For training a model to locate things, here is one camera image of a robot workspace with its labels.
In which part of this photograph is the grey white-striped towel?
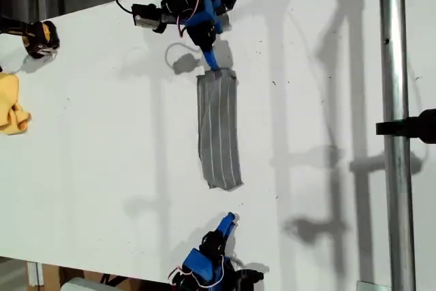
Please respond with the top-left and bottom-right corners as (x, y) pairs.
(196, 67), (245, 192)

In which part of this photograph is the white plastic container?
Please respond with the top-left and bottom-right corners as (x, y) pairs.
(61, 276), (103, 291)

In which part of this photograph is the brown cardboard box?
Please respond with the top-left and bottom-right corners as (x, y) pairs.
(40, 263), (171, 291)

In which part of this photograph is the white table leg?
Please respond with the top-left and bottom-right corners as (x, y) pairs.
(27, 262), (44, 287)

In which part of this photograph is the yellow cloth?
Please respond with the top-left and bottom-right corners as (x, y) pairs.
(0, 72), (32, 135)

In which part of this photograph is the black silver gripper camera box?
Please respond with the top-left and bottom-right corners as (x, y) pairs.
(131, 3), (168, 35)

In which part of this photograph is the steel post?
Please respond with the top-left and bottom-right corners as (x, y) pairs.
(377, 0), (417, 291)

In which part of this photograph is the black post clamp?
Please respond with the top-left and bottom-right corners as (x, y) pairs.
(376, 108), (436, 144)

